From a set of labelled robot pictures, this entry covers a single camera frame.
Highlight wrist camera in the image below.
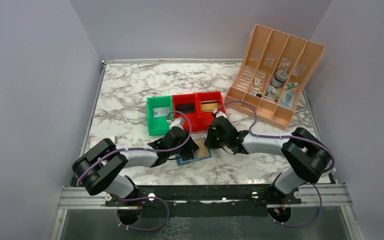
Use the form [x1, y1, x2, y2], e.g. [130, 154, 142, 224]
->
[167, 117, 185, 131]
[211, 108, 227, 119]

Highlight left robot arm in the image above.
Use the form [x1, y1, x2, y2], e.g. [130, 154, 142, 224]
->
[71, 126, 199, 206]

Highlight blue leather card holder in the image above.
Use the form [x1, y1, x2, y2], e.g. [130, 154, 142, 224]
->
[175, 151, 205, 166]

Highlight round grey jar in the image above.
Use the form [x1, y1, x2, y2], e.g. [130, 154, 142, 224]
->
[269, 70, 288, 88]

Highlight red plastic bin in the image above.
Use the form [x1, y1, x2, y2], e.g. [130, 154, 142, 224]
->
[196, 91, 224, 132]
[172, 93, 199, 132]

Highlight middle red plastic bin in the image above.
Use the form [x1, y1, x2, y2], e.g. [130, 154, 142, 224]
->
[172, 93, 199, 132]

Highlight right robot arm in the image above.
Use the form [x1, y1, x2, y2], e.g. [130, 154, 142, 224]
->
[204, 115, 335, 204]

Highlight light blue packet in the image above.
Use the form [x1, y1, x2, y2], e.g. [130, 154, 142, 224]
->
[279, 90, 295, 109]

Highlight black card in bin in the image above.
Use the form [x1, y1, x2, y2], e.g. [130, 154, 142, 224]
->
[175, 103, 196, 115]

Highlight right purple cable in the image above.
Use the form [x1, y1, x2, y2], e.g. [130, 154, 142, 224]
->
[211, 100, 336, 173]

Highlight silver card in bin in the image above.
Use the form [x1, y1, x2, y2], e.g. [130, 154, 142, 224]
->
[152, 106, 172, 118]

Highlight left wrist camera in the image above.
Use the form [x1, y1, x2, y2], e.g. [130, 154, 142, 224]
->
[167, 117, 185, 131]

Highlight green plastic bin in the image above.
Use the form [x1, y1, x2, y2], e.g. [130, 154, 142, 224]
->
[146, 95, 173, 136]

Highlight purple cable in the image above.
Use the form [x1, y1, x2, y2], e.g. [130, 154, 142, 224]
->
[211, 100, 336, 173]
[76, 110, 193, 188]

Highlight small items in organizer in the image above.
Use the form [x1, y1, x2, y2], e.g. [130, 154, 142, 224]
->
[248, 76, 279, 103]

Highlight small white red box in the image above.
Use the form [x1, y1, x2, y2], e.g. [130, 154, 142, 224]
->
[89, 135, 117, 149]

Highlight green tipped tube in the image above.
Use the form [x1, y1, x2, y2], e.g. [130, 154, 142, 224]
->
[284, 82, 299, 90]

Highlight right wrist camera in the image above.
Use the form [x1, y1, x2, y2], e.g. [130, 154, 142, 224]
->
[211, 108, 227, 119]

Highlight peach desk organizer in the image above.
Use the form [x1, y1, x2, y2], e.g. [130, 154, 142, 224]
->
[225, 24, 325, 130]

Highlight gold credit card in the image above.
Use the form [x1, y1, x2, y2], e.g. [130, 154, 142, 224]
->
[200, 101, 219, 113]
[194, 138, 211, 160]

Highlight right red plastic bin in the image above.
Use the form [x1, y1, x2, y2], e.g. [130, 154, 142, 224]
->
[196, 91, 224, 132]

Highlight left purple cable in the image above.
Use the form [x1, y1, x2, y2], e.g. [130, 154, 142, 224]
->
[76, 110, 193, 188]

